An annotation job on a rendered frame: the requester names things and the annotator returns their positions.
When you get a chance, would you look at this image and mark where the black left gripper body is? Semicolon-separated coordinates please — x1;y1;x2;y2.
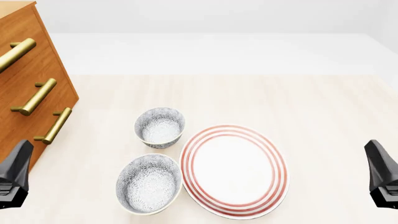
0;178;29;210

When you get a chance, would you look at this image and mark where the medium brass drawer handle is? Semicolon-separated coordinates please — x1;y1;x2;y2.
10;78;58;117

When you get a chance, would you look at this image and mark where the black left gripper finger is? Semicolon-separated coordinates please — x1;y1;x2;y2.
0;139;34;191

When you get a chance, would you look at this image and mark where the wooden cabinet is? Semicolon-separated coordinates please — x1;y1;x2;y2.
0;0;80;174

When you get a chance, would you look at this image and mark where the large grey patterned bowl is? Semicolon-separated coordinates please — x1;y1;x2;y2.
115;153;183;216

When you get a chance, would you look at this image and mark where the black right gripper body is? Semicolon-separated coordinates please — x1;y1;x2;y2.
369;179;398;210

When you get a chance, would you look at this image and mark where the small wooden drawer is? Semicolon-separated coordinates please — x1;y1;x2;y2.
0;95;79;172

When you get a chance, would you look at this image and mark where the white plate with red rings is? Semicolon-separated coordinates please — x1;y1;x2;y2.
179;123;290;220

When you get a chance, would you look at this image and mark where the long brass drawer handle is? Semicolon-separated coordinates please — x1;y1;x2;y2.
0;37;37;73

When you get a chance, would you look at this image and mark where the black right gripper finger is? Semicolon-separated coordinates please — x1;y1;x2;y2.
364;139;398;192

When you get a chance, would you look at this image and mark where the small grey patterned bowl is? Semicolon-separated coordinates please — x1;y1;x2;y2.
134;106;187;149

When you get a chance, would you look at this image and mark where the medium wooden drawer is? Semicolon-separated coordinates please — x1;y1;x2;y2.
0;62;74;134

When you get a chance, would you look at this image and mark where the large wooden drawer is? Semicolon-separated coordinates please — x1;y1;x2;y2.
0;9;63;94

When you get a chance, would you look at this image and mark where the short brass drawer handle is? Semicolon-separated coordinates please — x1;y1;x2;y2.
33;106;73;146

